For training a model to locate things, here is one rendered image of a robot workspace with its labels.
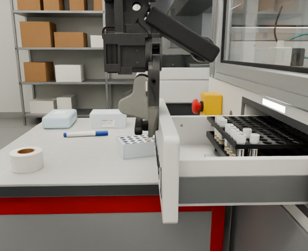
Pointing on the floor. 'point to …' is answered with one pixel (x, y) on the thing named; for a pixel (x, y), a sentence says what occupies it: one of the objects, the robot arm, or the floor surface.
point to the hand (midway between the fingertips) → (154, 125)
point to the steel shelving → (61, 49)
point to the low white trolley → (88, 199)
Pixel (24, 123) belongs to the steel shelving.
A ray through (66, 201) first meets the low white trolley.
